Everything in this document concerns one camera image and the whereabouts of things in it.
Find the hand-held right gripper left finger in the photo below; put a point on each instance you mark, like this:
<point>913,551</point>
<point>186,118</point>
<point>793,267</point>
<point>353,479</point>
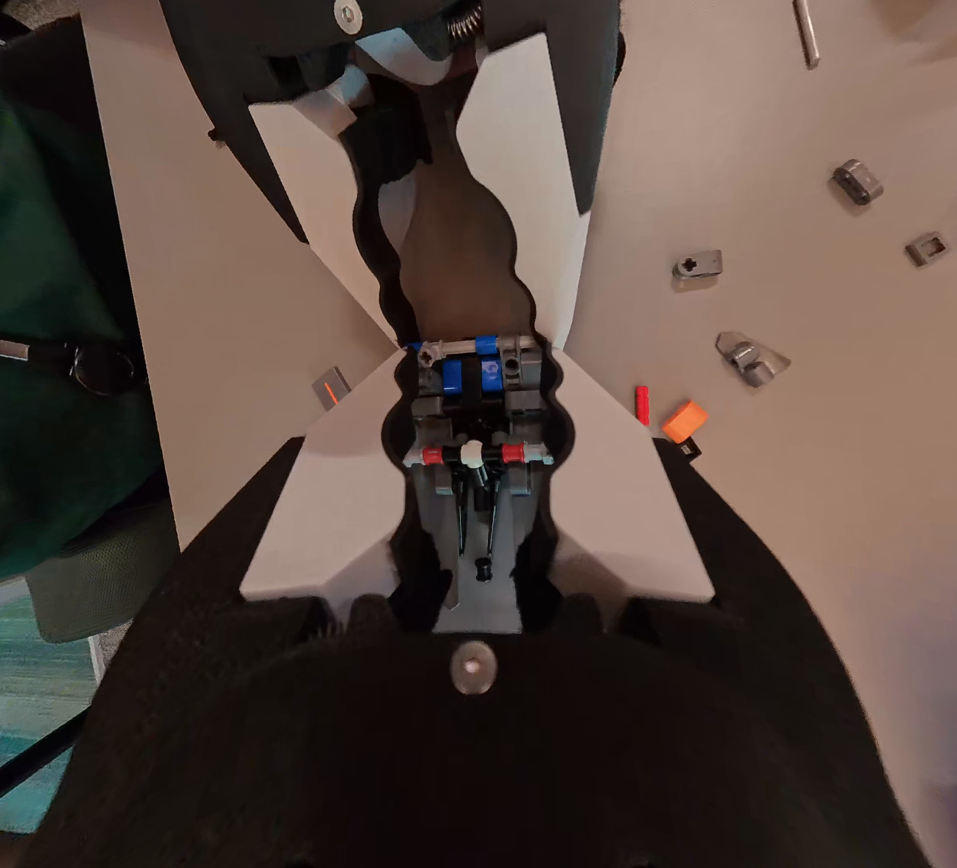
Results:
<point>329,509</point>

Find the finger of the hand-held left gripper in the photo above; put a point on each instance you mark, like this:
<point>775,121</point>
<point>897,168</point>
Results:
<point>531,135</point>
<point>314,172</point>

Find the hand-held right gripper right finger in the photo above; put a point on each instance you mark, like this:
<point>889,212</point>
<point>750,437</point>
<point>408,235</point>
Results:
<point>628,509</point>

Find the dark grey lego wing assembly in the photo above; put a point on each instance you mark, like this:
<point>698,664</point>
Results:
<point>478,427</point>

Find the small black lego piece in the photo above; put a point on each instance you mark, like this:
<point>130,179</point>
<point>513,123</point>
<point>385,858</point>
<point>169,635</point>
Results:
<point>689,448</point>

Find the red lego pin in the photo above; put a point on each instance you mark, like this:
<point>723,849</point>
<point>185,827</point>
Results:
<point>643,406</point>

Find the grey angled lego piece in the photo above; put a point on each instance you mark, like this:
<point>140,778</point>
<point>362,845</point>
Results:
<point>751,359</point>

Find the grey lego axle connector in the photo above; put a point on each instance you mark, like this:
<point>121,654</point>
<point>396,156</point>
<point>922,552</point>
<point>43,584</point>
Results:
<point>697,266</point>

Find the light grey lego axle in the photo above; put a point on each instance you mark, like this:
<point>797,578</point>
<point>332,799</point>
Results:
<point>806,29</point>

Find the grey curved lego piece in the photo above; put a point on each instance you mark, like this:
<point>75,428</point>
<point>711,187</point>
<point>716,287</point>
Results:
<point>857,181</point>

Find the grey square lego piece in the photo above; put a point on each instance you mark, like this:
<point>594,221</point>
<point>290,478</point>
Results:
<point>927,249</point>

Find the grey tile with orange stripe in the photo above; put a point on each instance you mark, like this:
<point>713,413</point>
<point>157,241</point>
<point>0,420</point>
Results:
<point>333,388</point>

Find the dark office chair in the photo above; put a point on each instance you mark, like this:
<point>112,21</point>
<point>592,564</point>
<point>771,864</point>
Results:
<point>105,584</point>

